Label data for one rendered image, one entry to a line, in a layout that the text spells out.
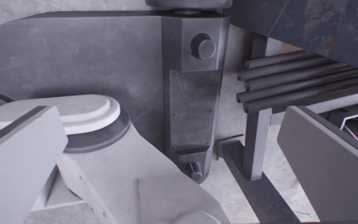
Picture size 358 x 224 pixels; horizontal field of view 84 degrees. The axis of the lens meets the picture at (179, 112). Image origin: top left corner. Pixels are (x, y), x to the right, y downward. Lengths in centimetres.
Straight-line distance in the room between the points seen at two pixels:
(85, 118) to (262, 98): 41
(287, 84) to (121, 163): 43
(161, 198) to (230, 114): 63
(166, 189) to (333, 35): 30
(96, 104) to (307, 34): 36
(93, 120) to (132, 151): 8
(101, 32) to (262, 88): 37
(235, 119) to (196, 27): 51
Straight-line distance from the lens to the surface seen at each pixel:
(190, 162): 60
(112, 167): 32
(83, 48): 47
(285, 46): 76
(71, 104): 39
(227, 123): 84
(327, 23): 36
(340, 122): 79
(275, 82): 53
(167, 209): 22
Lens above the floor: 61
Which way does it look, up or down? 56 degrees down
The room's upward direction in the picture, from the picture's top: 156 degrees clockwise
